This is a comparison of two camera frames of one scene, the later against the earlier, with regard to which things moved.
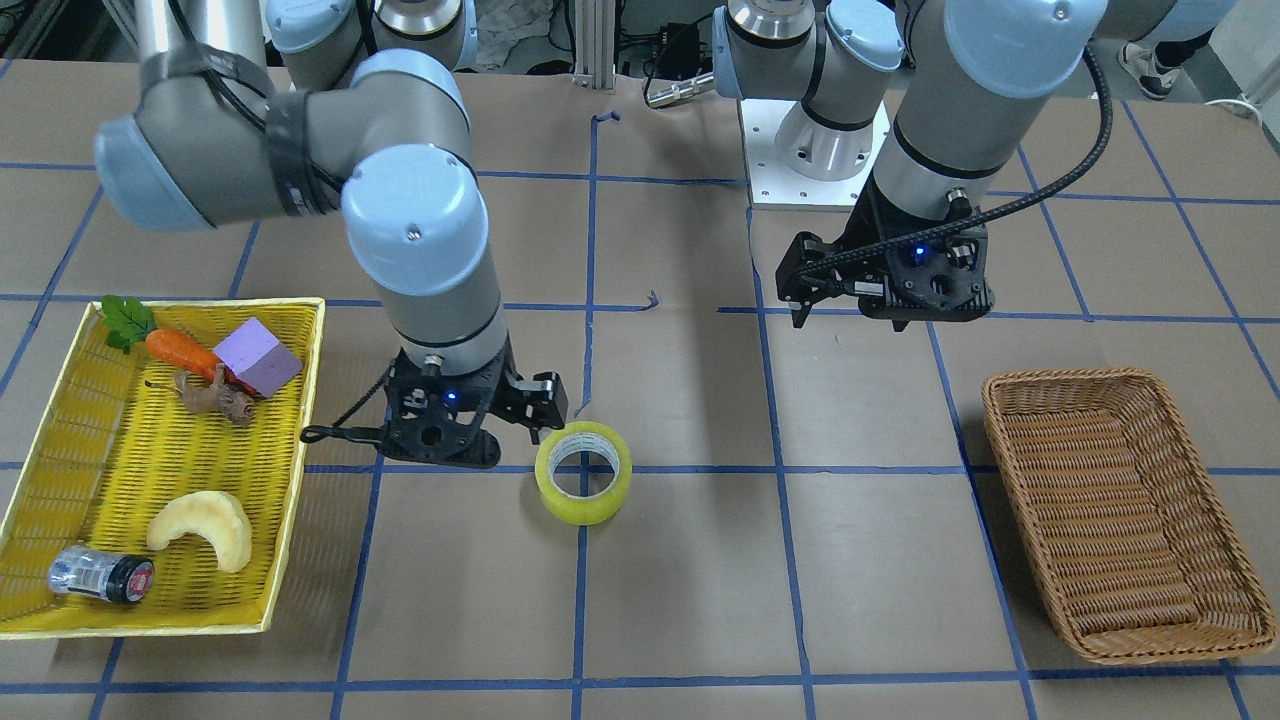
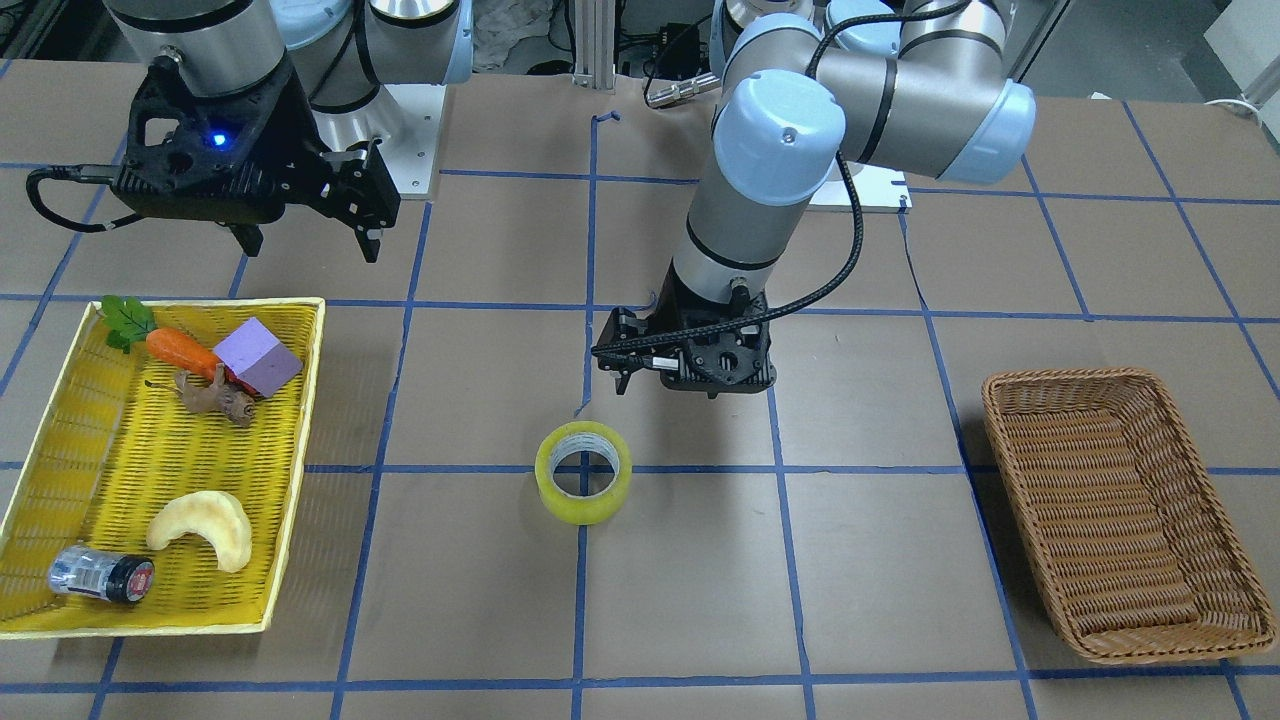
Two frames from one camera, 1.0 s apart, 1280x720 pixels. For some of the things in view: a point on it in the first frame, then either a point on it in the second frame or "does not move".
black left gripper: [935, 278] → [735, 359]
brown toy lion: [217, 397] does not move
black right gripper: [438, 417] → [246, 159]
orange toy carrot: [131, 321] does not move
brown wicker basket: [1140, 555] does not move
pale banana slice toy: [219, 517] does not move
